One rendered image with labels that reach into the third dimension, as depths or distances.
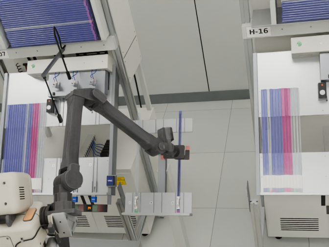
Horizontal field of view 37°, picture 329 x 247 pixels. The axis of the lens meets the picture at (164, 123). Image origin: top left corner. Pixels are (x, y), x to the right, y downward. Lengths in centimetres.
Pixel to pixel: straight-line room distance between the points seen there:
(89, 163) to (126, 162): 33
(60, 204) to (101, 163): 83
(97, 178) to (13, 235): 90
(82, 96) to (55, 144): 132
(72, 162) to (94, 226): 146
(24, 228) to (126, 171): 120
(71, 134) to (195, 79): 255
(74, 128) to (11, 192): 36
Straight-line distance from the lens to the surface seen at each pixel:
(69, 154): 193
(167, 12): 413
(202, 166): 375
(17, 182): 183
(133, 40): 306
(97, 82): 269
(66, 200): 187
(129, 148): 305
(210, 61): 427
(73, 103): 201
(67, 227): 186
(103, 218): 326
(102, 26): 256
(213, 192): 352
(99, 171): 265
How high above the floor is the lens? 240
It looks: 34 degrees down
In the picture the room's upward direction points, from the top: 13 degrees counter-clockwise
